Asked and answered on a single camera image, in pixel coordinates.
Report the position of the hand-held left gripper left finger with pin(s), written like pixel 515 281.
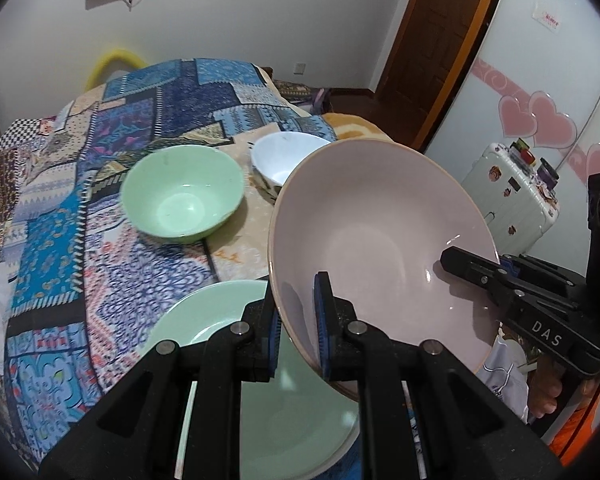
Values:
pixel 274 355

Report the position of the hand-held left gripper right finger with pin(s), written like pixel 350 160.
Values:
pixel 321 320

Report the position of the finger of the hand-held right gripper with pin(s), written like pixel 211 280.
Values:
pixel 507 265
pixel 472 272

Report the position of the pink bowl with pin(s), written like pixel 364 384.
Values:
pixel 380 240

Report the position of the person's right hand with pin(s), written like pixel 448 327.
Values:
pixel 545 390

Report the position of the pale green suitcase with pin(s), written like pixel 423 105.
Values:
pixel 500 200

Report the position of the white printed bag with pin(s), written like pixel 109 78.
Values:
pixel 505 390

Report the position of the pale green plate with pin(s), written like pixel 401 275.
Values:
pixel 205 315

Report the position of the dark jar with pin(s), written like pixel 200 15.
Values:
pixel 548 172

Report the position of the beige floral cloth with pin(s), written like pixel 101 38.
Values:
pixel 245 250

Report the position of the red and green jar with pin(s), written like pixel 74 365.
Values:
pixel 524 152

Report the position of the white dotted bowl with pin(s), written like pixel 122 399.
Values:
pixel 285 160

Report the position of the patchwork blanket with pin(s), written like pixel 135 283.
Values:
pixel 130 270

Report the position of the white heart-print sliding door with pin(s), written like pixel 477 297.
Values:
pixel 545 85

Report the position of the pale green bowl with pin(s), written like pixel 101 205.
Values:
pixel 180 195

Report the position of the orange fleece blanket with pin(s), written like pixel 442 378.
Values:
pixel 355 127

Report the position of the purple cloth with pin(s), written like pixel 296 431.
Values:
pixel 320 102

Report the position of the brown wooden door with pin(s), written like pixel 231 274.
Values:
pixel 430 50

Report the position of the dark patterned cushion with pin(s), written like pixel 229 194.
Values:
pixel 295 91

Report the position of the small door label sticker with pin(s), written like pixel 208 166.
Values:
pixel 547 19

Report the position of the yellow foam tube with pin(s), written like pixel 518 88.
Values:
pixel 112 55

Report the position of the white wall outlet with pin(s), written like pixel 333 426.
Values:
pixel 299 67

